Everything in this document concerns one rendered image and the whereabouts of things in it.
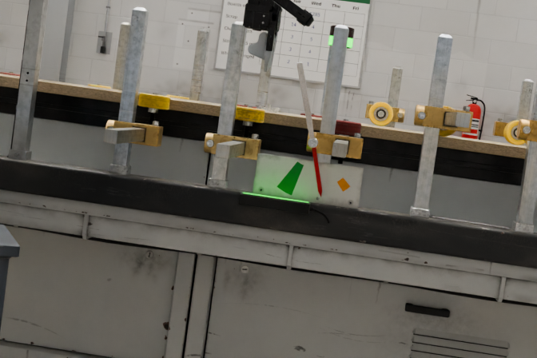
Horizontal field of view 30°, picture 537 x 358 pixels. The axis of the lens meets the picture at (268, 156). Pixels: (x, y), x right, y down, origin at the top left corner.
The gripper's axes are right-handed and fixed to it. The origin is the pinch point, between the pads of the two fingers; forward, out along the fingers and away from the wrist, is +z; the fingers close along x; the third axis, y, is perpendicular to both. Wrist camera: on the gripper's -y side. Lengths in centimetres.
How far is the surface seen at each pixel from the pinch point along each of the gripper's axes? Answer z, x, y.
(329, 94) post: 4.5, -6.1, -15.0
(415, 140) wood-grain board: 12.9, -23.1, -38.1
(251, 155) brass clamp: 21.8, -5.4, 1.9
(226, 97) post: 8.5, -6.1, 10.0
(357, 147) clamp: 16.2, -5.3, -23.5
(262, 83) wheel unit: 2, -115, 13
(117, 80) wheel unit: 8, -115, 64
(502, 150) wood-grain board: 12, -23, -60
